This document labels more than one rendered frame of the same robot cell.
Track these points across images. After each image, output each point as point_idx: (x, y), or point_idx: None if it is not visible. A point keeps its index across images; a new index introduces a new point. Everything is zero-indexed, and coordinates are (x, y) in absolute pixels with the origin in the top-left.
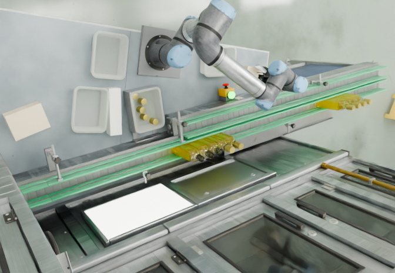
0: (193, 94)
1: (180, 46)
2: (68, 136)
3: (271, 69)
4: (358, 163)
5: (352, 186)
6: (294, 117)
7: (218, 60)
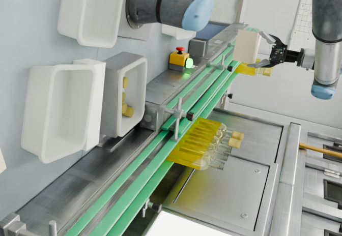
0: (152, 63)
1: None
2: (14, 171)
3: None
4: (313, 136)
5: None
6: (224, 85)
7: None
